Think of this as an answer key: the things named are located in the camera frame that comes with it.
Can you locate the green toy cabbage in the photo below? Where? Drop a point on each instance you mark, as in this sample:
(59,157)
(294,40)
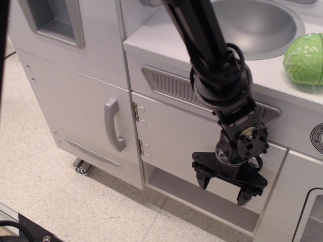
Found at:
(303,60)

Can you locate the lower metal door hinge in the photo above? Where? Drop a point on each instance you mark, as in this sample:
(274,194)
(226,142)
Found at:
(141,147)

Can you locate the silver faucet base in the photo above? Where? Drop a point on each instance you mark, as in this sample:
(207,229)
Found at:
(152,3)

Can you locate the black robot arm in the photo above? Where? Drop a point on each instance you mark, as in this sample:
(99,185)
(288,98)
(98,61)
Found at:
(222,81)

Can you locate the black oven dial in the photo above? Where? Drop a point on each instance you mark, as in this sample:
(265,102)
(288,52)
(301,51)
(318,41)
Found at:
(316,137)

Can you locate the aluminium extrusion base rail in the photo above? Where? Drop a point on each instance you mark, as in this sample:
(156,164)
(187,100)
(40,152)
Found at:
(82,167)

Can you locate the metal door hinge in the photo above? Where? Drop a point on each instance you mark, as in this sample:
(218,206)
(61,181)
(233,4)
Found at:
(141,147)
(136,112)

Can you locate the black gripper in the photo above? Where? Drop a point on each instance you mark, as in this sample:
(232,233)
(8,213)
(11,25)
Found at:
(209,165)

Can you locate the silver fridge door handle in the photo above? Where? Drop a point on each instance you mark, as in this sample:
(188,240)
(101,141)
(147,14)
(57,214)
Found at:
(110,111)

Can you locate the grey recessed dispenser panel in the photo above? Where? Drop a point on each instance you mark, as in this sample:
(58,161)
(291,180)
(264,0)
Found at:
(56,20)

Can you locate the upper metal door hinge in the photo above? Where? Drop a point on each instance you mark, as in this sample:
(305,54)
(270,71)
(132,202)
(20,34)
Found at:
(136,112)

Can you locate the grey vent panel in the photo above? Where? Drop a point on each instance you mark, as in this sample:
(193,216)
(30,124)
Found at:
(179,88)

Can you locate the silver round sink basin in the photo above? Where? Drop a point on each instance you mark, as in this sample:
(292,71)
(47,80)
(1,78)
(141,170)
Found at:
(261,29)

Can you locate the white toy kitchen cabinet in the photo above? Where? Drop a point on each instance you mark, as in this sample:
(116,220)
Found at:
(293,210)

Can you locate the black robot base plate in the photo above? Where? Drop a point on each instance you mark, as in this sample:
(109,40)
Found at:
(27,231)

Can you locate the white cabinet door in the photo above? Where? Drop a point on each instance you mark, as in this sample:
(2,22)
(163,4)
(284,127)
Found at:
(202,151)

